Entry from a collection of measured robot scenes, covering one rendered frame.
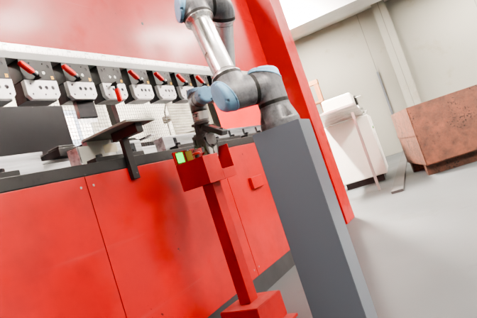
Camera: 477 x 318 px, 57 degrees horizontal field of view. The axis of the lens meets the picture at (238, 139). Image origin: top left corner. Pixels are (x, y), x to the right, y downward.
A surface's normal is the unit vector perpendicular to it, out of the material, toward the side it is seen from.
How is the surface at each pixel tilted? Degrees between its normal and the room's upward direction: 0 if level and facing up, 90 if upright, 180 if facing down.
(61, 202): 90
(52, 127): 90
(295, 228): 90
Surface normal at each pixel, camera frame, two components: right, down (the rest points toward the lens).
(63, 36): 0.83, -0.31
